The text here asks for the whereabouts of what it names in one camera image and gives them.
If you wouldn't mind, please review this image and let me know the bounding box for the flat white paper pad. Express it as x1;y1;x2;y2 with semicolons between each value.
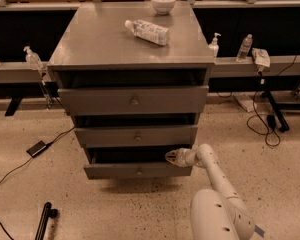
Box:
234;94;256;113

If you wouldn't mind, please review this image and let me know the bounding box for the black power adapter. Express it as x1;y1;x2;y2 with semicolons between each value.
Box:
27;141;47;158

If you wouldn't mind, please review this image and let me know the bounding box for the blue tape cross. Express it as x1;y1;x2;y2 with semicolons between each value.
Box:
255;225;265;238

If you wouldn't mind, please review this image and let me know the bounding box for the grey shelf rail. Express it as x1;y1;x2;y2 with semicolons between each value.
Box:
0;55;300;84

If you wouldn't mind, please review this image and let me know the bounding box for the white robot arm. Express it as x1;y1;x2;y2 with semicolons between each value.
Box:
165;144;255;240

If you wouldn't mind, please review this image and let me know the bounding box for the black table leg right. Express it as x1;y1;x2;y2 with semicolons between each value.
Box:
260;78;289;132

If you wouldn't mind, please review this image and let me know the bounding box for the grey middle drawer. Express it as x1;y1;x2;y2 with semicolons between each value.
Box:
75;125;197;148

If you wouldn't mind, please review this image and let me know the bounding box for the black adapter cable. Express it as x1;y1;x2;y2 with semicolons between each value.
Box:
0;126;76;194

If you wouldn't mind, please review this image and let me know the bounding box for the grey top drawer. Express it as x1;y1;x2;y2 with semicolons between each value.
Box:
58;86;208;115

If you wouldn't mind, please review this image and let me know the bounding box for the white plastic bag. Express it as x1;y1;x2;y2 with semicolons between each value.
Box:
252;48;270;67

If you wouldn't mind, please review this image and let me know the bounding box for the white pump sanitizer bottle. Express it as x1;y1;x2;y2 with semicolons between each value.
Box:
209;33;220;57

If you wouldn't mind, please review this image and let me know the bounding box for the white bowl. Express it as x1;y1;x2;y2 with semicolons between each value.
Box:
150;0;176;15

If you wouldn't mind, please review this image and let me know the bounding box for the lying clear water bottle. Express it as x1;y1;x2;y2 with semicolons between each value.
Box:
125;19;169;46

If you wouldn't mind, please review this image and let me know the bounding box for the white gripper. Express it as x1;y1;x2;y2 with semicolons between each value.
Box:
165;148;198;167

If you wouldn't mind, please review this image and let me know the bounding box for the grey drawer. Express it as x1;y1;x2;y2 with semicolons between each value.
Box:
75;125;197;148
83;147;193;180
58;86;208;115

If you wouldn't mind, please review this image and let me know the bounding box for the grey bottom drawer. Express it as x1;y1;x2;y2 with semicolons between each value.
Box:
83;147;193;180

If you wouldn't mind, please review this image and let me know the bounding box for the grey drawer cabinet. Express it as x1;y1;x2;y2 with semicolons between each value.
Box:
49;2;214;165

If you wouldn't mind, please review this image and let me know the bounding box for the clear pump bottle left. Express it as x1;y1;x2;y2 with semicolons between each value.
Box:
23;46;44;70

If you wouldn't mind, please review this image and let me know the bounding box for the black cable loop right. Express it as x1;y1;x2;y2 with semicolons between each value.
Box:
245;54;299;148

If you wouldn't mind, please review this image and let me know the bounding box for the black bracket left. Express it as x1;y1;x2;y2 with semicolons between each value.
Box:
5;97;22;117

